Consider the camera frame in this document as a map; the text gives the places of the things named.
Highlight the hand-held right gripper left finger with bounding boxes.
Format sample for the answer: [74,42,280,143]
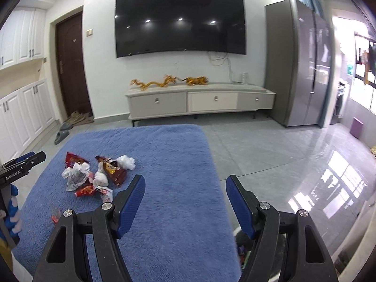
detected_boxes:
[32,175,146,282]

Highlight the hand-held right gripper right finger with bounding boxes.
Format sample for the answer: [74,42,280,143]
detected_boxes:
[226,175,338,282]

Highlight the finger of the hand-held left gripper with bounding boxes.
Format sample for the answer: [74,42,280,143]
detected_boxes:
[0,152,36,166]
[18,152,47,169]

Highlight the dark brown snack wrapper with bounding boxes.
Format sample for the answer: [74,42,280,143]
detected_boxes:
[95,155,127,188]

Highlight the white red wrapper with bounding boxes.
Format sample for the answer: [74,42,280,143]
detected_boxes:
[94,186,114,203]

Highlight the blue white striped cloth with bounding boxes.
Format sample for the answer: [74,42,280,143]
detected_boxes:
[7,184,22,243]

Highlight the white floor cabinets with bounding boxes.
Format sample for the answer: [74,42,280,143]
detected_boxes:
[0,79,56,165]

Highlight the crumpled white tissue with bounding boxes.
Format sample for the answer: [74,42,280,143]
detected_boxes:
[116,154,136,171]
[92,163,110,187]

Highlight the white printed plastic bag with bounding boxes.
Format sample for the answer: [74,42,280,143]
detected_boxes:
[61,162,91,192]

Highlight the blue fluffy blanket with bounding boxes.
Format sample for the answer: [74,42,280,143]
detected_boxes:
[12,123,244,282]

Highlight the small red snack wrapper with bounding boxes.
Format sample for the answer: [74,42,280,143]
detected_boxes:
[74,184,96,198]

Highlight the brown doormat with shoes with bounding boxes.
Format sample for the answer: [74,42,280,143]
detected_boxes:
[65,111,94,126]

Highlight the clear plastic scrap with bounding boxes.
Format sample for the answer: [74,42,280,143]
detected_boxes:
[50,203,63,225]

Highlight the dark brown door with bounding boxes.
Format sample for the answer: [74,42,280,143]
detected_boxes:
[56,12,94,121]

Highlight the grey white television cabinet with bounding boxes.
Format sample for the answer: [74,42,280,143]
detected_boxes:
[125,82,277,127]

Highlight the golden dragon figurine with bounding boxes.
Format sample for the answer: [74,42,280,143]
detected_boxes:
[131,75,180,90]

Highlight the golden tiger figurine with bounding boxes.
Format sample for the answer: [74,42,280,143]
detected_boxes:
[183,76,209,86]

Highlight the purple bin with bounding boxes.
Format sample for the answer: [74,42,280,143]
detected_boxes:
[352,117,365,138]

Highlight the grey double-door fridge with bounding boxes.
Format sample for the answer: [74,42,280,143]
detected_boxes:
[264,0,337,128]

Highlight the balcony window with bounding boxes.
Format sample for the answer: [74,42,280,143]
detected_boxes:
[352,32,376,109]

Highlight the blue curtain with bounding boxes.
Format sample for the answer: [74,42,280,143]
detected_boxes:
[298,0,325,18]

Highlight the white wall cabinets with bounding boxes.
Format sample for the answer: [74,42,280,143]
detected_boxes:
[0,7,47,71]

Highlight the television cables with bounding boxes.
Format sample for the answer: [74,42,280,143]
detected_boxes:
[206,51,243,83]

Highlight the black wall television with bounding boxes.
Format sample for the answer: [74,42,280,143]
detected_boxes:
[114,0,247,59]

